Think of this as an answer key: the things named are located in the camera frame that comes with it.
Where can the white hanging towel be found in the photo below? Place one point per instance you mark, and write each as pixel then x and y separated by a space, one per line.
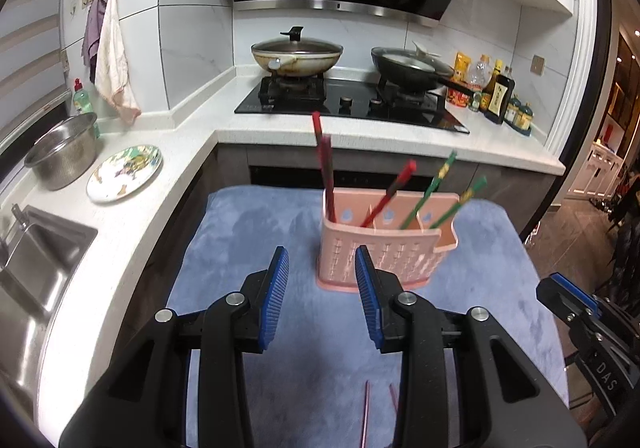
pixel 115 63

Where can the steel sink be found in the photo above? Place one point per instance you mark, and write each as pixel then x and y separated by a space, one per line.
pixel 35 278

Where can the red instant noodle bowl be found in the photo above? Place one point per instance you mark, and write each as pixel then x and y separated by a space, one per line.
pixel 457 97

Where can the purple hanging cloth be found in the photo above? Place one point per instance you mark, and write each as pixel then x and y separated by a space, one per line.
pixel 92 33

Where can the pink chopsticks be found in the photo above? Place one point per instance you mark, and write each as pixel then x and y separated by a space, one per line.
pixel 366 413

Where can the white kitchen counter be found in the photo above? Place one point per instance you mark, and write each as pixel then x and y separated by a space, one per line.
pixel 200 118

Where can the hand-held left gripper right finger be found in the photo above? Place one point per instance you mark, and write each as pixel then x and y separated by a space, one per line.
pixel 367 298

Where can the blue plush blanket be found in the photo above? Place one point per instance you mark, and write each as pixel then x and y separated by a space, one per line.
pixel 240 228

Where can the green chopstick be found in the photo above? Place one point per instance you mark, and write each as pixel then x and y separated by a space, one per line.
pixel 435 180
pixel 465 200

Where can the steel faucet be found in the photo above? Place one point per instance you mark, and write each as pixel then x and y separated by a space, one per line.
pixel 19 218

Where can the white cabinet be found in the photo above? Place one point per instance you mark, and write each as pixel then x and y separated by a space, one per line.
pixel 597 168

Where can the clear plastic bottle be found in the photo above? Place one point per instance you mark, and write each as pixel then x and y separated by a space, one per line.
pixel 480 73

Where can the green dish soap bottle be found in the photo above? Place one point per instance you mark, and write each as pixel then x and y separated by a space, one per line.
pixel 82 101

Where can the dark soy sauce bottle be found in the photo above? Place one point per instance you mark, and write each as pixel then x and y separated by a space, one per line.
pixel 500 98

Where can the yellow seasoning packet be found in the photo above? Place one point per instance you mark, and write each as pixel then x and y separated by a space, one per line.
pixel 462 68

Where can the beige wok with glass lid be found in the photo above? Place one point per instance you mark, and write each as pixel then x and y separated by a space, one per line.
pixel 297 58

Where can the pink perforated utensil holder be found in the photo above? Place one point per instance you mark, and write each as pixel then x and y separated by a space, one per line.
pixel 400 248

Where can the wall switch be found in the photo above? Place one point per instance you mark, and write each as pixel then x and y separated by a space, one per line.
pixel 538 64

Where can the seasoning jar set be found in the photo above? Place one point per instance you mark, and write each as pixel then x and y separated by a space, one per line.
pixel 520 116

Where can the window blinds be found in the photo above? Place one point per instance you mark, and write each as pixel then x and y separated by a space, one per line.
pixel 30 28

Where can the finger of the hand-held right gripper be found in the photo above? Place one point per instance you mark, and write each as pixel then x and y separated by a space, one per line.
pixel 570 293

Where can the black glass gas cooktop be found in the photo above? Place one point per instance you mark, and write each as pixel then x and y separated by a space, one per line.
pixel 350 103

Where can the black wok with glass lid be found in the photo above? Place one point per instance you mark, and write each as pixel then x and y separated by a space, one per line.
pixel 405 68

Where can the patterned plate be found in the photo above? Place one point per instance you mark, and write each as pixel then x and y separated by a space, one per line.
pixel 125 173

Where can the steel colander bowl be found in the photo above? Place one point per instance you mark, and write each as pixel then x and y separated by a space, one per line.
pixel 62 153

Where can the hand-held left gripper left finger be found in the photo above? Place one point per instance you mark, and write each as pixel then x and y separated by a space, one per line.
pixel 275 298

